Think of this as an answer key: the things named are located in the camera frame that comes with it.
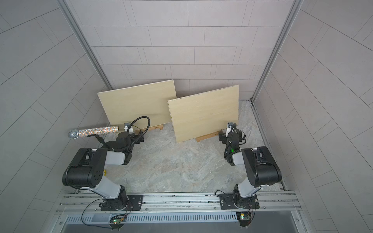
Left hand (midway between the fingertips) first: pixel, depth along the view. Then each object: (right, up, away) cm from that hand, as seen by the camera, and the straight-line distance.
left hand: (137, 128), depth 95 cm
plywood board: (-4, +15, -10) cm, 18 cm away
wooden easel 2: (+51, -3, -3) cm, 51 cm away
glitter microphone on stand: (-20, +1, -25) cm, 32 cm away
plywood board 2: (+39, +9, -14) cm, 43 cm away
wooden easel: (+15, +1, +2) cm, 15 cm away
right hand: (+61, 0, 0) cm, 61 cm away
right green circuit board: (+61, -39, -26) cm, 78 cm away
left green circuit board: (+4, -37, -31) cm, 49 cm away
